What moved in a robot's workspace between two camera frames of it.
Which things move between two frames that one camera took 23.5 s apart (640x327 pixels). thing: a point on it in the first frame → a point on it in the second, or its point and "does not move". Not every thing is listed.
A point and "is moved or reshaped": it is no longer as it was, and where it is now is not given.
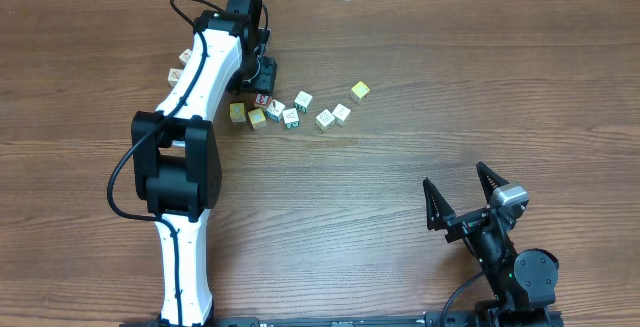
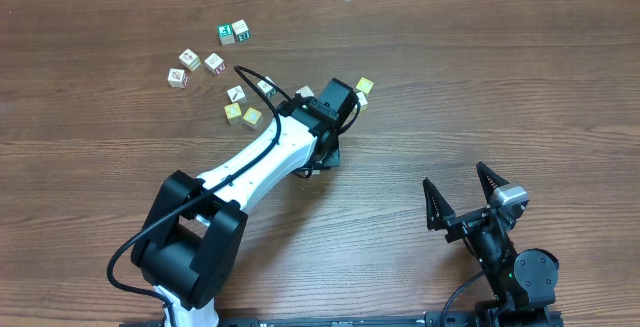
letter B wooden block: (325, 120) is moved or reshaped
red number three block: (262, 100) is moved or reshaped
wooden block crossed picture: (173, 76) does not move
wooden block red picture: (185, 56) does not move
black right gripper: (442, 216) does not move
